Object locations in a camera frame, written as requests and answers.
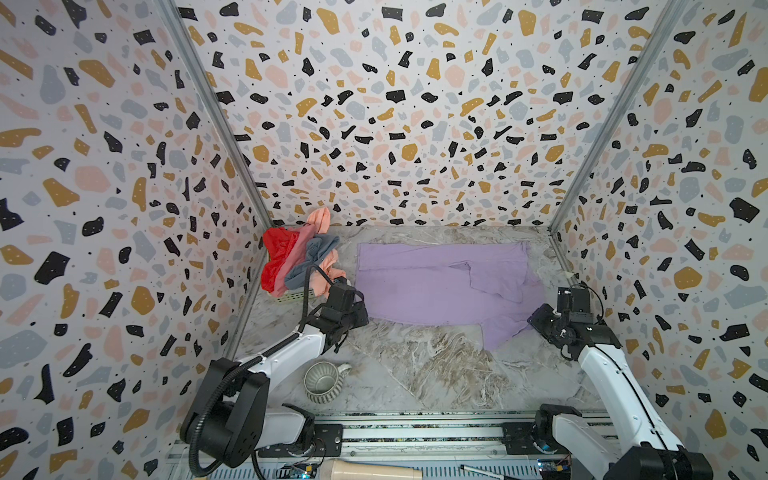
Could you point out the beige cylinder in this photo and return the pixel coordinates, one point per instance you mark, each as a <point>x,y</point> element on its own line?
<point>343,470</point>

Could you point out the grey blue t shirt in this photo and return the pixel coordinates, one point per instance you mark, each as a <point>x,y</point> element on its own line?
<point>312,258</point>

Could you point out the grey ribbed ceramic mug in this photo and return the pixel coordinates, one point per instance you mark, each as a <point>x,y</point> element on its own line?
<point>324,381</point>

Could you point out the perforated laundry basket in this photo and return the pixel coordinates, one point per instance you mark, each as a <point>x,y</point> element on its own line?
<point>291,296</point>

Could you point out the left corner aluminium post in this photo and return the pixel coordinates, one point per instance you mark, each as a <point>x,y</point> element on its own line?
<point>168,12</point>

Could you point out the salmon t shirt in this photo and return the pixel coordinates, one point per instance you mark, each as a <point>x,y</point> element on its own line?
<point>321,218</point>

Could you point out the corner aluminium post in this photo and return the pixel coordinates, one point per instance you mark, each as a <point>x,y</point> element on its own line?
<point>168,12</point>
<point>669,16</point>

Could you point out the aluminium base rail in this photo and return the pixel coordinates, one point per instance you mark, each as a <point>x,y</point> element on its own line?
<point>444,437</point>

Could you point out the red t shirt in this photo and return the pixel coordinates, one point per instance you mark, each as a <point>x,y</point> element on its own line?
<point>279,243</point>

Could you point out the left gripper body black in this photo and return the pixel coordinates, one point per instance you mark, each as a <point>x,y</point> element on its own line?
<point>354,317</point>

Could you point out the pink t shirt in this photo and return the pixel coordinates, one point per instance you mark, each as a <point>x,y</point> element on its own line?
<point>295,256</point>

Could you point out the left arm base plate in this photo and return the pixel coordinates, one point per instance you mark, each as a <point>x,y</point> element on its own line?
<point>319,440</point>

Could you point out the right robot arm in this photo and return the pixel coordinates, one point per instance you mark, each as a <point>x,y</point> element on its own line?
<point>647,449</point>

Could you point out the right corner aluminium post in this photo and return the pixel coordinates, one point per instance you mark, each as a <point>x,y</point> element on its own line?
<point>669,16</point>

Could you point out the green circuit board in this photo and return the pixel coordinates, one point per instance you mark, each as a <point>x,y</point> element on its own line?
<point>297,471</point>

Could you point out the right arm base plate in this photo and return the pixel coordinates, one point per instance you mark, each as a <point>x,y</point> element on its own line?
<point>518,438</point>

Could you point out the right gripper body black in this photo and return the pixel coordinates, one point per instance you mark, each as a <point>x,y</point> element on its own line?
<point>545,321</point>

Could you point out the lilac t shirt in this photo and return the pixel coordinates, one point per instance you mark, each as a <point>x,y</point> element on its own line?
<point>491,286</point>

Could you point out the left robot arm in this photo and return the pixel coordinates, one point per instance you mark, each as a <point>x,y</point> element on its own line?
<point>230,419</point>

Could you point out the black pen tool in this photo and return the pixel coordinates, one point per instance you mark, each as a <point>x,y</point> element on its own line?
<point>483,472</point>

